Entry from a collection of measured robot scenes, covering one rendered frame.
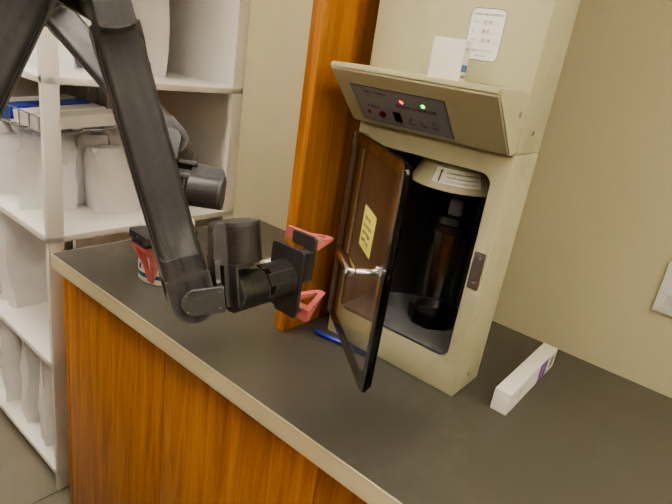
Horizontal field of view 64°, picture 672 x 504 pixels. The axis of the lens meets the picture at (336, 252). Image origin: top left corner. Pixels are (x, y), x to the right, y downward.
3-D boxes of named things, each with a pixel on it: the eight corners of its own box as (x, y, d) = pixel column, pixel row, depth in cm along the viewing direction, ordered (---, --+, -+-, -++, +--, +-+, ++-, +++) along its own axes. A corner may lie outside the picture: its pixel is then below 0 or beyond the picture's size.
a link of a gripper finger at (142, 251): (184, 283, 99) (188, 236, 96) (150, 292, 94) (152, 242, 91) (164, 270, 103) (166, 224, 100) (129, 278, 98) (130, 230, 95)
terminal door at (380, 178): (332, 312, 119) (361, 130, 105) (366, 397, 91) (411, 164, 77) (328, 312, 118) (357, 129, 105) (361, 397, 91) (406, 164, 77)
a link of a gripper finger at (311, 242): (349, 231, 85) (309, 240, 78) (342, 272, 87) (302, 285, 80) (317, 218, 89) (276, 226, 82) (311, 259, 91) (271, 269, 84)
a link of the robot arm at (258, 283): (213, 311, 75) (239, 318, 72) (209, 263, 74) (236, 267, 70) (250, 299, 80) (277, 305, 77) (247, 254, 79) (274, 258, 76)
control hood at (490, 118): (359, 118, 106) (368, 65, 102) (516, 156, 87) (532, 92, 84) (321, 118, 97) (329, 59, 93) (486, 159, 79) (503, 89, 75)
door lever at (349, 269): (363, 260, 95) (365, 247, 95) (377, 283, 87) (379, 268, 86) (333, 259, 94) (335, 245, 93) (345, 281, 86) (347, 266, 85)
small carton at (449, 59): (434, 76, 90) (441, 38, 87) (464, 81, 88) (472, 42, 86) (427, 75, 85) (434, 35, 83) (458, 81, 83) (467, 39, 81)
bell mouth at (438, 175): (438, 170, 118) (443, 145, 116) (514, 192, 108) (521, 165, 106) (393, 176, 104) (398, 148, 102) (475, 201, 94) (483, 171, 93)
